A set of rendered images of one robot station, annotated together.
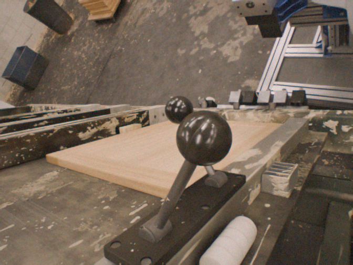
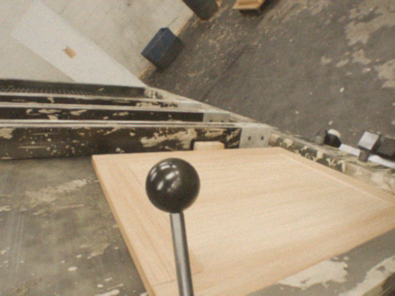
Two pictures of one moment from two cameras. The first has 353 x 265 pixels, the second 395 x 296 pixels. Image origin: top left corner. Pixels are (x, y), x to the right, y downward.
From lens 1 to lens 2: 0.19 m
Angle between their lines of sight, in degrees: 20
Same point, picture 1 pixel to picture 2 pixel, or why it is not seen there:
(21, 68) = (158, 48)
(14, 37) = (161, 18)
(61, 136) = (120, 137)
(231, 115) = (351, 168)
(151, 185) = (140, 263)
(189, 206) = not seen: outside the picture
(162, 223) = not seen: outside the picture
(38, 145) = (91, 141)
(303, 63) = not seen: outside the picture
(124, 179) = (124, 233)
